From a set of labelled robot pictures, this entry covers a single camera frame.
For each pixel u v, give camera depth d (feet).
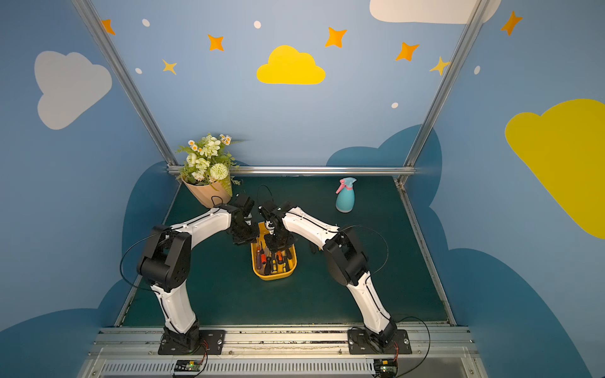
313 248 3.15
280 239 2.61
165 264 1.64
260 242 3.22
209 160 2.89
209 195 3.25
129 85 2.79
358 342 2.42
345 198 3.41
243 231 2.69
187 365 2.35
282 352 2.42
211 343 2.41
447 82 2.79
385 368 2.40
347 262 1.82
